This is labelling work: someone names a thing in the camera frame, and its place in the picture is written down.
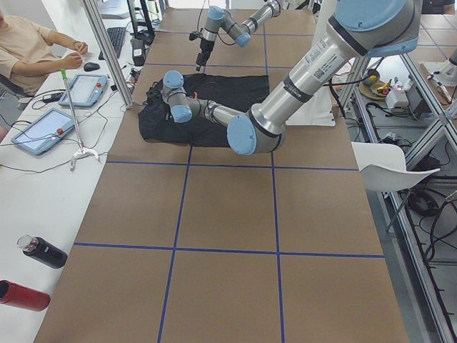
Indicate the black computer mouse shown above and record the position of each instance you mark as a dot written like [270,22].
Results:
[91,66]

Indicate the black water bottle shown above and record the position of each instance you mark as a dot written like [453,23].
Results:
[42,251]

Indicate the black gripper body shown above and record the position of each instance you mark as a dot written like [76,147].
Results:
[204,46]

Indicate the black keyboard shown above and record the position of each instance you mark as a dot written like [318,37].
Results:
[117,37]

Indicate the near teach pendant tablet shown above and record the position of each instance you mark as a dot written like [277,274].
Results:
[45,132]

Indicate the teach pendant tablet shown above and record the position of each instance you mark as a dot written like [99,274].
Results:
[86,89]
[45,132]

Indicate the fruit bowl with banana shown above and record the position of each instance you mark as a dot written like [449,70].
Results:
[373,88]

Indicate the white plastic chair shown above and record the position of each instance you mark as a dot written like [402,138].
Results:
[383,168]

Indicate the aluminium frame post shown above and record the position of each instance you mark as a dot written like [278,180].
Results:
[102,38]

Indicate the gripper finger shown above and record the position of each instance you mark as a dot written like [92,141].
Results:
[198,62]
[205,58]

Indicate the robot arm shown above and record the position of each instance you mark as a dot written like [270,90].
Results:
[218,18]
[354,29]

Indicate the red bottle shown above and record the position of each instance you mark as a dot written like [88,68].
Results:
[16,295]

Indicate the black printed t-shirt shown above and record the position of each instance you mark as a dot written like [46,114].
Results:
[195,109]

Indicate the far teach pendant tablet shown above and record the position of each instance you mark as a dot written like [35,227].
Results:
[86,89]

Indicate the seated person beige shirt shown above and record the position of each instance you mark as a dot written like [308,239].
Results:
[30,52]

